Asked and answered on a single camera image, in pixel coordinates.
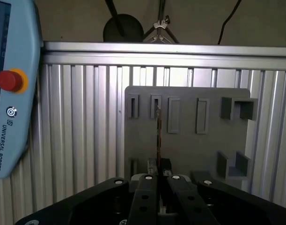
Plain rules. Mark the grey parts rack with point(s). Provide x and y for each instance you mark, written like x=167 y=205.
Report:
x=187 y=152

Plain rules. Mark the silver black tripod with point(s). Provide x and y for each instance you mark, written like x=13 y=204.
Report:
x=159 y=24

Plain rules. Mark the green RAM stick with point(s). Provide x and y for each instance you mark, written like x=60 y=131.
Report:
x=158 y=131

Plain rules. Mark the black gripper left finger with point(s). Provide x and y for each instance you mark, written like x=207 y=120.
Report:
x=145 y=201

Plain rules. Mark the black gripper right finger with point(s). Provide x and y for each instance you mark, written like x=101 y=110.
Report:
x=185 y=201

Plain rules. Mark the pale blue teach pendant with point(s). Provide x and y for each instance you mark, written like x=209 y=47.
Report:
x=16 y=140

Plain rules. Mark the black round base stand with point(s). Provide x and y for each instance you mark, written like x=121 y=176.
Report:
x=131 y=30

